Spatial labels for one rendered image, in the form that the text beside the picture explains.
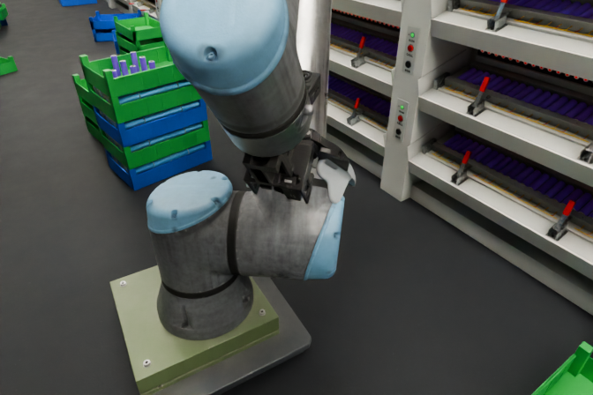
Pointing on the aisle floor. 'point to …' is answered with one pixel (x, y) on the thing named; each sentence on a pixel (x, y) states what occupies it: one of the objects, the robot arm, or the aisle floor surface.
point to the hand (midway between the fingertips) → (304, 171)
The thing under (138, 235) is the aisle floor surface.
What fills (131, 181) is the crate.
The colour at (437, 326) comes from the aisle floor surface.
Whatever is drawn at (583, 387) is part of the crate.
